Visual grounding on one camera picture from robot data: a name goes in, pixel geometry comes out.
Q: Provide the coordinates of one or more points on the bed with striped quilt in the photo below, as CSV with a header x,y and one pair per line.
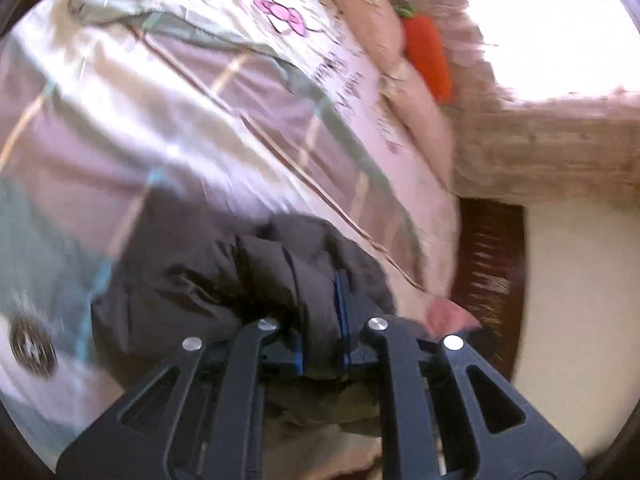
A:
x,y
150,110

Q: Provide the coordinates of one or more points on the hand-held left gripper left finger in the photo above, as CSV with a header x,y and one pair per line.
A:
x,y
299,357

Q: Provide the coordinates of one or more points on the dark olive hooded puffer jacket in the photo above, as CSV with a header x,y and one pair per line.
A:
x,y
225,285

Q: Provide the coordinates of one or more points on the folded pink blanket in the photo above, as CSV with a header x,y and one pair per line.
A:
x,y
447,315

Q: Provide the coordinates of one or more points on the pink pillow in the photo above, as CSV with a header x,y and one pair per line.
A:
x,y
370,30
425,125

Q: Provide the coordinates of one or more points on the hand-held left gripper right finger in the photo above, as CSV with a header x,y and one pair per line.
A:
x,y
342,320

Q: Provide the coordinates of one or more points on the dark wooden headboard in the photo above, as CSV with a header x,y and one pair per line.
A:
x,y
492,270

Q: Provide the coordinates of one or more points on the orange carrot plush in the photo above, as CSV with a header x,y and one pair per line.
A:
x,y
430,55

